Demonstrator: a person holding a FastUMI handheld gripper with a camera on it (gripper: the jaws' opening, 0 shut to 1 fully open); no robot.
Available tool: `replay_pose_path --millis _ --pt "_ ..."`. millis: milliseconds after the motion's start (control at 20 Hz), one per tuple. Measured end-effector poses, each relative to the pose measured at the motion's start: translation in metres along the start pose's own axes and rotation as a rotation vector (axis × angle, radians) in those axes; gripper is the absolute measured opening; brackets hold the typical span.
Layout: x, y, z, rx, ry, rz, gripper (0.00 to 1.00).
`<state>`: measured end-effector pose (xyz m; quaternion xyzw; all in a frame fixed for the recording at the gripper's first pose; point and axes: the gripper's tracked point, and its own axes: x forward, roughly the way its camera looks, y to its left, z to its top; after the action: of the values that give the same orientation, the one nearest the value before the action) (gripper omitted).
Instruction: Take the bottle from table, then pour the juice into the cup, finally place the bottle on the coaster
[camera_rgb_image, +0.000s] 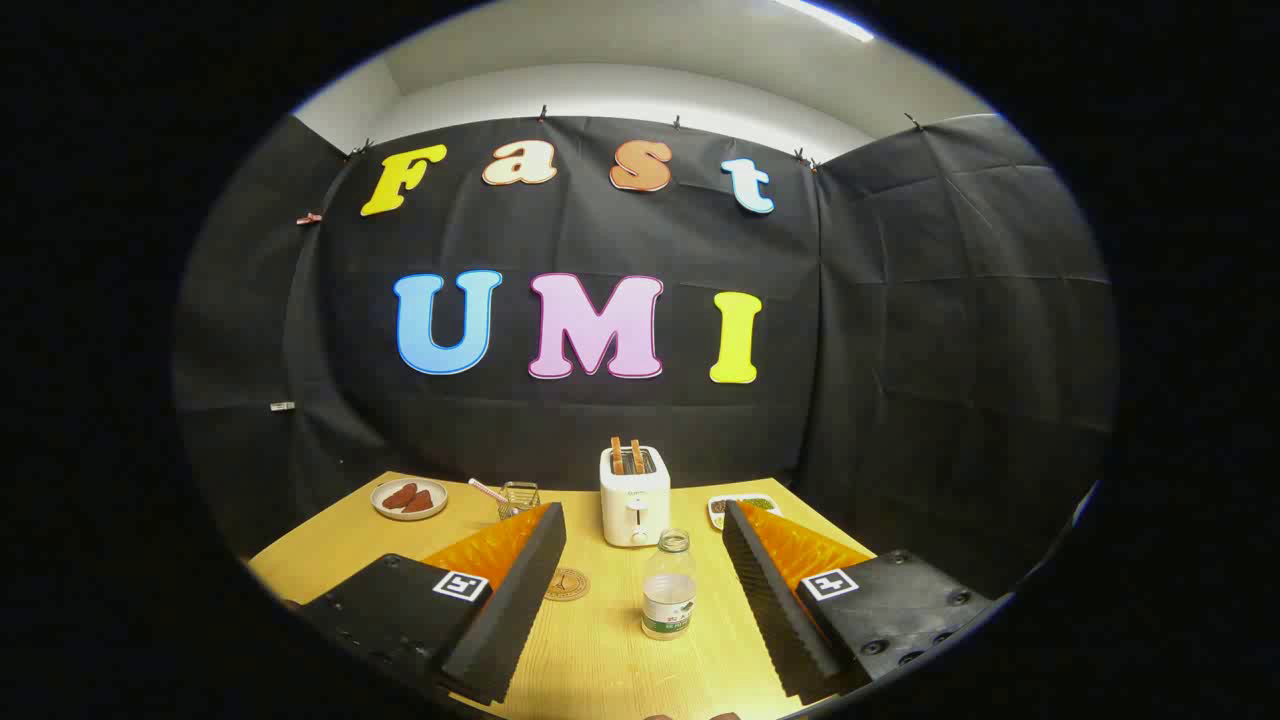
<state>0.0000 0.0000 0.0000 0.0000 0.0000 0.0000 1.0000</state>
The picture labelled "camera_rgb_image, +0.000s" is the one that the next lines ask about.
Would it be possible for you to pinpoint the white toaster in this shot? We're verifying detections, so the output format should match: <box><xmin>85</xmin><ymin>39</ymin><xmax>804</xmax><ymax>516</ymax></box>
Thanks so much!
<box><xmin>599</xmin><ymin>445</ymin><xmax>672</xmax><ymax>548</ymax></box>

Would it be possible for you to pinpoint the black backdrop cloth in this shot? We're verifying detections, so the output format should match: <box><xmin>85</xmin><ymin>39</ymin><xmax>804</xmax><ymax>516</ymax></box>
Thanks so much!
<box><xmin>172</xmin><ymin>113</ymin><xmax>1118</xmax><ymax>601</ymax></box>

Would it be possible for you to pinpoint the wooden table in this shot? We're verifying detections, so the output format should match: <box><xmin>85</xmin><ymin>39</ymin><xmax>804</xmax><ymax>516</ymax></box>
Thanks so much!
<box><xmin>247</xmin><ymin>470</ymin><xmax>881</xmax><ymax>720</ymax></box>

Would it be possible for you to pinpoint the white divided seed dish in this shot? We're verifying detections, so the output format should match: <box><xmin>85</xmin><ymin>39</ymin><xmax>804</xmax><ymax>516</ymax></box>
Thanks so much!
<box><xmin>707</xmin><ymin>493</ymin><xmax>782</xmax><ymax>532</ymax></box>

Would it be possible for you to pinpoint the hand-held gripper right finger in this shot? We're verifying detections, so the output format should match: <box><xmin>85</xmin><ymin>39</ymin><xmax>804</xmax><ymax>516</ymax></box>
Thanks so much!
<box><xmin>722</xmin><ymin>500</ymin><xmax>993</xmax><ymax>706</ymax></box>

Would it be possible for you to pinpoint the clear plastic juice bottle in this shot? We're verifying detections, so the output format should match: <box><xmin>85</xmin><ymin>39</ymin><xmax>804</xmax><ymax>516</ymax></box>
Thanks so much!
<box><xmin>641</xmin><ymin>529</ymin><xmax>698</xmax><ymax>641</ymax></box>

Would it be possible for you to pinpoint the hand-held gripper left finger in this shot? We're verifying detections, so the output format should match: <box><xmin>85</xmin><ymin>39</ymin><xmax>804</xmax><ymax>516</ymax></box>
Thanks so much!
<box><xmin>300</xmin><ymin>502</ymin><xmax>567</xmax><ymax>706</ymax></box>

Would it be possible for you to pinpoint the small white round plate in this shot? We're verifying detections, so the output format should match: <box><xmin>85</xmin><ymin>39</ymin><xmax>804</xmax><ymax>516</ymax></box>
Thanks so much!
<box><xmin>371</xmin><ymin>477</ymin><xmax>449</xmax><ymax>522</ymax></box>

